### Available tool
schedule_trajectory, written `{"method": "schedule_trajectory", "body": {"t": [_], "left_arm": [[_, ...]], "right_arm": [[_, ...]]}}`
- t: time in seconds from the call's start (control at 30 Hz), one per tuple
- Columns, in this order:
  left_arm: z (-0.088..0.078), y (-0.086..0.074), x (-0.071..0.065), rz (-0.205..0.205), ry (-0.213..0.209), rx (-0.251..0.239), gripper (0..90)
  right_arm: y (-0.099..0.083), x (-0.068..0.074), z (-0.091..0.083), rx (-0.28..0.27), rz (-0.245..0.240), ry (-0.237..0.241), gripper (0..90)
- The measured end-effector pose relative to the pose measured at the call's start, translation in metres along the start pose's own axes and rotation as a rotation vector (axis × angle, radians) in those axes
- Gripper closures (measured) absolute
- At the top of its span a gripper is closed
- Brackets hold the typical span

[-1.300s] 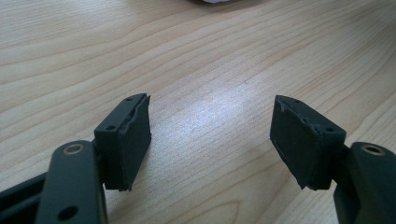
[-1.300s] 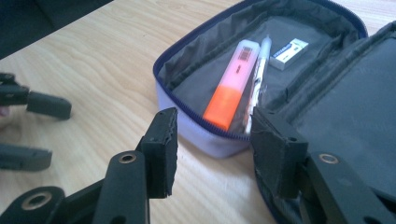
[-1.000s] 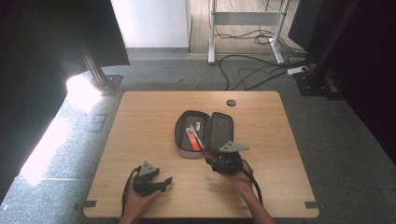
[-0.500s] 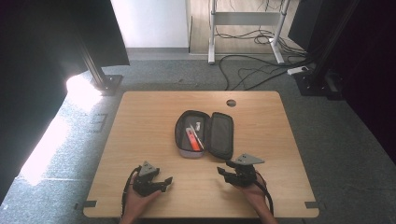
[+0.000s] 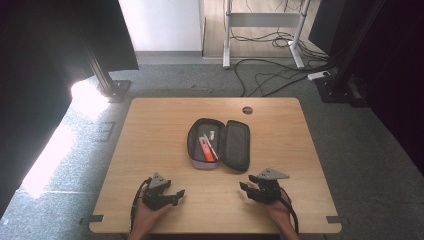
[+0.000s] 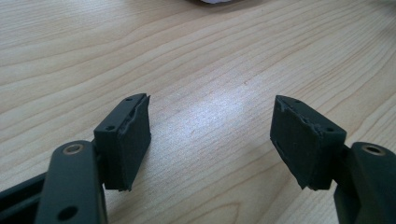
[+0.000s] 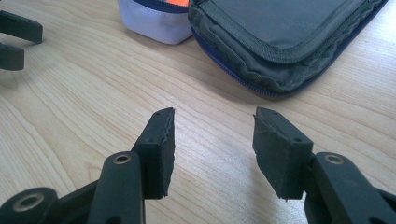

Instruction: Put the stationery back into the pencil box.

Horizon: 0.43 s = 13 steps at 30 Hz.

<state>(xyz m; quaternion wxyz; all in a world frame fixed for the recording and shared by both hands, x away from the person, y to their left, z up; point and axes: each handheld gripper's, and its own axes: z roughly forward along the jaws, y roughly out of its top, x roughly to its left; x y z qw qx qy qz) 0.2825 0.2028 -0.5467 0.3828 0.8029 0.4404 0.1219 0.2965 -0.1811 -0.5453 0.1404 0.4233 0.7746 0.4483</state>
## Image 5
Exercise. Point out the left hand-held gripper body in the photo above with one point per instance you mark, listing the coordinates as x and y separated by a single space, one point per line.
156 196

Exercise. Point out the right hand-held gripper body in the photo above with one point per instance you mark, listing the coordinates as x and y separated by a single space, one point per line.
270 190

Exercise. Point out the black pencil case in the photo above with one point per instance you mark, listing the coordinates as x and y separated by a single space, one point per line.
236 146

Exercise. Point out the orange highlighter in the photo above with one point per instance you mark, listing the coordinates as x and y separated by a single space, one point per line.
206 151

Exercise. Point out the silver pen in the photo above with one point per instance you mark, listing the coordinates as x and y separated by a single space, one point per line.
212 148

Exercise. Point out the person's left hand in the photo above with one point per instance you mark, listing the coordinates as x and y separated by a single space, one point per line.
146 218

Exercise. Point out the person's right hand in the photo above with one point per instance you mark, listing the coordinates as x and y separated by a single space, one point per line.
283 211

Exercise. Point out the black metal stand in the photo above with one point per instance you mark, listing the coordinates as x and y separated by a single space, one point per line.
340 83
111 85

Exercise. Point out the white power strip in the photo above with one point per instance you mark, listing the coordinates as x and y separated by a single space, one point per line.
319 75

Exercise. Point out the dark curtain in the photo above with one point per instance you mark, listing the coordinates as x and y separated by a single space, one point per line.
400 83
40 66

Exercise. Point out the grey table bracket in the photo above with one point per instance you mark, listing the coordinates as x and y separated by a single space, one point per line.
95 218
335 219

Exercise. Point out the white desk frame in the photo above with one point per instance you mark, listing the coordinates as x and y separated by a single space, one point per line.
263 19

